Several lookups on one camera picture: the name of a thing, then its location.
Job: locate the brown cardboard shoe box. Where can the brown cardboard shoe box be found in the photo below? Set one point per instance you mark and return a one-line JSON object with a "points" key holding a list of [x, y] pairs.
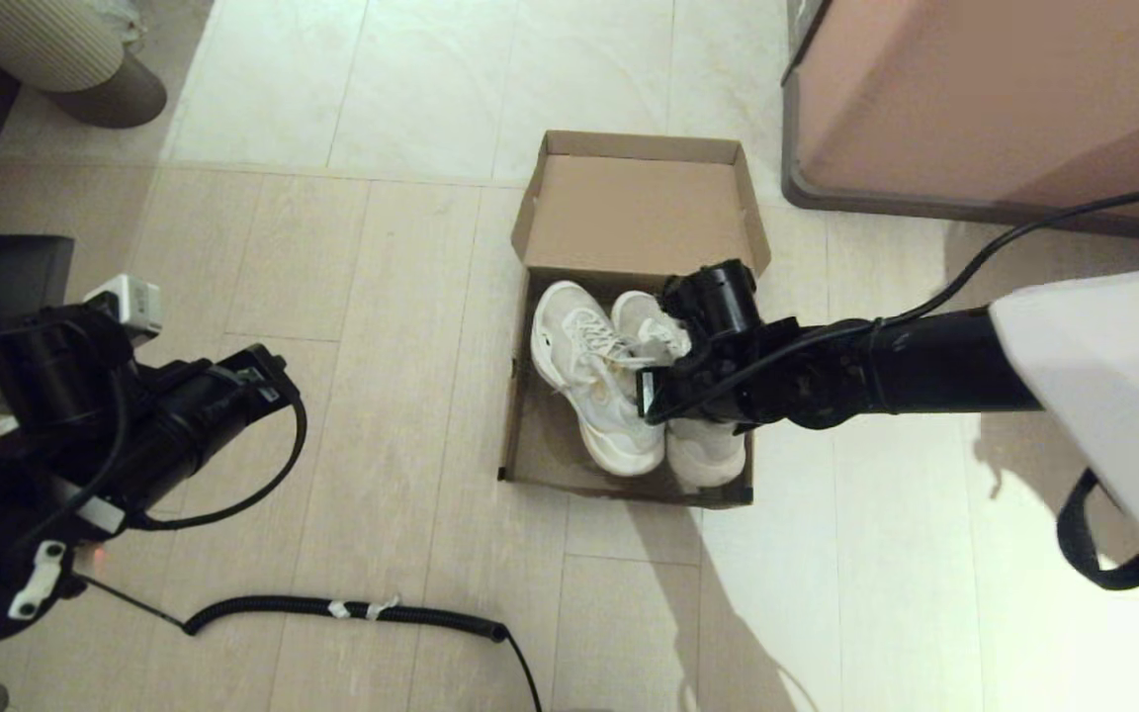
{"points": [[639, 213]]}

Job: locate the white crumpled plastic bag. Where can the white crumpled plastic bag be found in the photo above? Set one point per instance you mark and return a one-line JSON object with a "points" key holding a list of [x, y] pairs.
{"points": [[120, 20]]}

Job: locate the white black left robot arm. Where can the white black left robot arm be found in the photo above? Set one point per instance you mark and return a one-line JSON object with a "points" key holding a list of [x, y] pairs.
{"points": [[45, 366]]}

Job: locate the pink cabinet with dark plinth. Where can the pink cabinet with dark plinth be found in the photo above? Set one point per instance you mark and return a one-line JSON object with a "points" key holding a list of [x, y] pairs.
{"points": [[975, 99]]}

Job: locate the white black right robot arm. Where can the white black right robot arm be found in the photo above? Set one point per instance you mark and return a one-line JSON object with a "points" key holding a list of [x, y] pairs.
{"points": [[925, 366]]}

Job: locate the black box device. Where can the black box device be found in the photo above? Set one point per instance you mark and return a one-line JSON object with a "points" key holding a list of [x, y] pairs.
{"points": [[6, 267]]}

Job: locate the ribbed beige cylinder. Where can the ribbed beige cylinder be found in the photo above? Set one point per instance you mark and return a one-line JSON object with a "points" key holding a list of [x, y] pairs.
{"points": [[36, 40]]}

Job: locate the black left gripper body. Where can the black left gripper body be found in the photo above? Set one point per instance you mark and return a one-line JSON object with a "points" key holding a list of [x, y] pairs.
{"points": [[199, 420]]}

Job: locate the white lace-up sneaker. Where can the white lace-up sneaker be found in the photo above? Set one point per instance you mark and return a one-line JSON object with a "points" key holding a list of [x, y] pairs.
{"points": [[569, 346], [708, 455]]}

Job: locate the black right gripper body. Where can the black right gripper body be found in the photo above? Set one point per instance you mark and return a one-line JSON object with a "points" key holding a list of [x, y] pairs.
{"points": [[693, 391]]}

